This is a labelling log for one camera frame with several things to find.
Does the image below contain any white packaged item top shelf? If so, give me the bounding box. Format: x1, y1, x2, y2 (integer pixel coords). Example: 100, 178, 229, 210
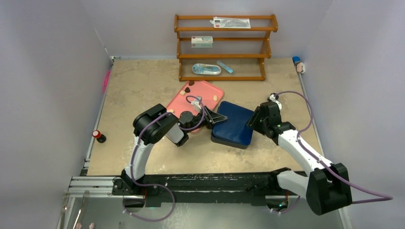
210, 17, 251, 29

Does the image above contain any dark blue tin lid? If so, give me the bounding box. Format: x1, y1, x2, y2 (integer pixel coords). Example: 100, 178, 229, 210
211, 101, 254, 143

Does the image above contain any light blue small tube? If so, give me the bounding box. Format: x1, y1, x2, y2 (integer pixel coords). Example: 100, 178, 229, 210
216, 61, 234, 74

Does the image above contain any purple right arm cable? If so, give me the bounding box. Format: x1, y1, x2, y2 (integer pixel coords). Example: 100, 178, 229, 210
270, 91, 394, 215

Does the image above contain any blue white corner device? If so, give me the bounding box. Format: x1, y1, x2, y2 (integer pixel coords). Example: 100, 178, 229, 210
292, 56, 306, 74

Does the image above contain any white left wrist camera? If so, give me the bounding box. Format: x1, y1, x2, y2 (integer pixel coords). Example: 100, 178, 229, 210
191, 96, 202, 112

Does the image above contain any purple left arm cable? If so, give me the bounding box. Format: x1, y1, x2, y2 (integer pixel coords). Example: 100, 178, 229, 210
122, 95, 206, 222

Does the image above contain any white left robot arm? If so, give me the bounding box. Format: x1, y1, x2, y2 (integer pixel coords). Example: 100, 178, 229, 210
120, 104, 228, 195

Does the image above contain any wooden shelf rack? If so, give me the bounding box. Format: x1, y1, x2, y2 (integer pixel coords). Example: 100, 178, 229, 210
174, 14, 279, 81

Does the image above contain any blue chocolate tin box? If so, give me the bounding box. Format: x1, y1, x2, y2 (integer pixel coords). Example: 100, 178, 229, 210
211, 135, 251, 149

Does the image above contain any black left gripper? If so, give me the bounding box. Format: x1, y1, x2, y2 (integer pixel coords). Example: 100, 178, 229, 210
185, 106, 227, 134

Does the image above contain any white green small box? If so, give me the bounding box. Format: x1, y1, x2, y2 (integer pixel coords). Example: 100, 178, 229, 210
191, 36, 213, 48

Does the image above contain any light blue oval package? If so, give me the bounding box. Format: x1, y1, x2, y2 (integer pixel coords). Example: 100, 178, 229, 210
192, 63, 222, 75

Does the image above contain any red black button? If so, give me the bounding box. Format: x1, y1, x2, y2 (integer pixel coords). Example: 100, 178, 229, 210
92, 130, 107, 143

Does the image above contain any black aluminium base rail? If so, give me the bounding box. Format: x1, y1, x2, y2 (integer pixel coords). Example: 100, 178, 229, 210
64, 172, 344, 209

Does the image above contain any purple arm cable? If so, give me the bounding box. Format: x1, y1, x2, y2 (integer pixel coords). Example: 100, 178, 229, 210
270, 91, 394, 215
122, 95, 206, 222

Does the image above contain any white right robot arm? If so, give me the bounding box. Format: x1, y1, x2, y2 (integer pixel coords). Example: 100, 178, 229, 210
247, 101, 352, 215

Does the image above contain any pink plastic tray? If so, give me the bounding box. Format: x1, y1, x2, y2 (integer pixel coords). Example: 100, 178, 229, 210
166, 80, 224, 134

